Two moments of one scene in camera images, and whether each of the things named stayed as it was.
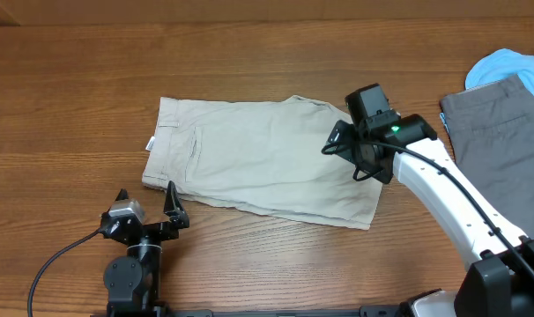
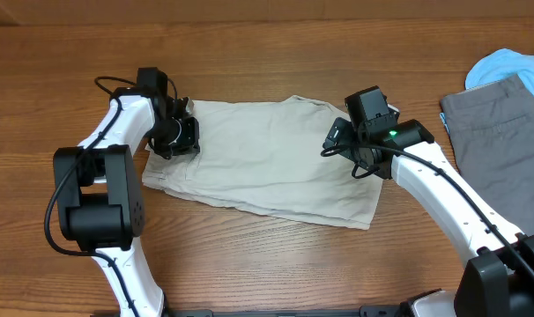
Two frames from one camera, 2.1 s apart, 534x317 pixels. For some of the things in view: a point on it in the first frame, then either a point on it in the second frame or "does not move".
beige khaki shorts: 271,154 does not move
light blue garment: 502,63 does not move
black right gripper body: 352,141 does not move
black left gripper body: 159,232 to 172,135
